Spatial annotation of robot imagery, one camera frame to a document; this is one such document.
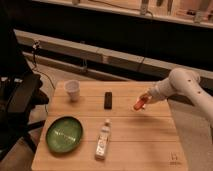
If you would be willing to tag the black rectangular block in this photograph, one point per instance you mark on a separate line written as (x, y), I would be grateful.
(108, 100)

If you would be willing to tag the black office chair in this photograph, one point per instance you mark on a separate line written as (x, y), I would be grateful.
(19, 93)

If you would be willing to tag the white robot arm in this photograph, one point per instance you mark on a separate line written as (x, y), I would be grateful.
(185, 82)

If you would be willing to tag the clear plastic bottle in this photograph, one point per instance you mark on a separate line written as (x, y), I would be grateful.
(103, 140)

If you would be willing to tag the green round plate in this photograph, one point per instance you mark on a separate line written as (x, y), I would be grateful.
(64, 134)

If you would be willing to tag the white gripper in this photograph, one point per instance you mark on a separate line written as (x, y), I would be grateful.
(159, 92)

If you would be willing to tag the white paper cup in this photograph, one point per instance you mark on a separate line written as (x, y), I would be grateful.
(72, 88)

